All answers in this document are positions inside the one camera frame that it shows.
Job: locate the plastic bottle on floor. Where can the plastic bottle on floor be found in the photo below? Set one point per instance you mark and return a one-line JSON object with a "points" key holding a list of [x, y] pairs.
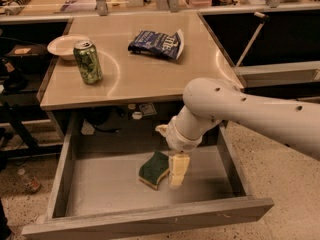
{"points": [[31, 182]]}

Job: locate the metal rod with black tip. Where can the metal rod with black tip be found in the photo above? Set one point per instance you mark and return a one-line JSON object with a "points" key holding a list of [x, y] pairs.
{"points": [[263, 19]]}

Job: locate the white ceramic bowl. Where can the white ceramic bowl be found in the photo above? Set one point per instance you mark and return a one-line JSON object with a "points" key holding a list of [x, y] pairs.
{"points": [[63, 45]]}

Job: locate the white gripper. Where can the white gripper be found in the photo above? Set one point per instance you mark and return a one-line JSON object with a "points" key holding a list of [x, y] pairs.
{"points": [[179, 139]]}

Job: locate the grey open drawer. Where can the grey open drawer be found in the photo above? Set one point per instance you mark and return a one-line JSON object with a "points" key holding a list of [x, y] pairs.
{"points": [[97, 193]]}

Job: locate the blue chip bag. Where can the blue chip bag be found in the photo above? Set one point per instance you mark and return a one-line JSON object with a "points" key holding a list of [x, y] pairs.
{"points": [[158, 44]]}

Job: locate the beige top counter cabinet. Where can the beige top counter cabinet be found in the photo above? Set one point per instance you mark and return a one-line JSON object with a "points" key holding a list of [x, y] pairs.
{"points": [[130, 78]]}

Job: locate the green and yellow sponge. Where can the green and yellow sponge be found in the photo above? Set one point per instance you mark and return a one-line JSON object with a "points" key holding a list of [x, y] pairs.
{"points": [[154, 170]]}

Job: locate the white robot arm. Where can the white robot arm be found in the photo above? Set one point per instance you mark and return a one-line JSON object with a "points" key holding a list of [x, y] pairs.
{"points": [[207, 102]]}

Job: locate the green soda can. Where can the green soda can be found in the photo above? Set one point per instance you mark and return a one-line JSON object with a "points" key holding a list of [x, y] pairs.
{"points": [[87, 60]]}

